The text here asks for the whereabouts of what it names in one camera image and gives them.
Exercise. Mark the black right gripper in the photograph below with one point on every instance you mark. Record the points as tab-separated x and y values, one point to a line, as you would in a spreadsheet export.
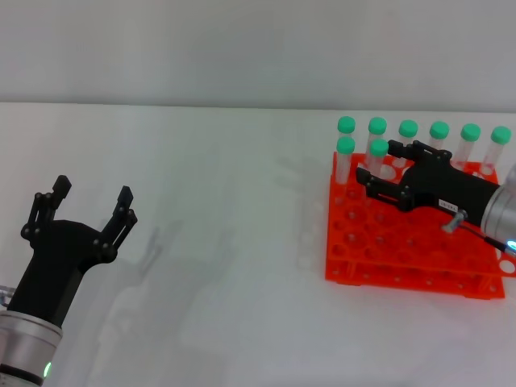
447	185

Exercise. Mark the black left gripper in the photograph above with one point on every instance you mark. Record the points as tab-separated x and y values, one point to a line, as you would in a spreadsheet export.
52	266

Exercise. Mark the clear graduated tube green cap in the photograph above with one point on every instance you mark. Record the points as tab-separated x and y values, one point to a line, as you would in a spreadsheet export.
379	148

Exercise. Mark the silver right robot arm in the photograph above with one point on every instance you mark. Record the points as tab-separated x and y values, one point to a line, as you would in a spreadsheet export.
502	209

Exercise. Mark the clear test tube green cap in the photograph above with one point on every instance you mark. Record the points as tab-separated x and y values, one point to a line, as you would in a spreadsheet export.
501	135
439	130
377	125
408	128
346	124
346	145
470	132

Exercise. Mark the orange test tube rack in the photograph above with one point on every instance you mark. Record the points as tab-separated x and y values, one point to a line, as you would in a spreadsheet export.
387	250

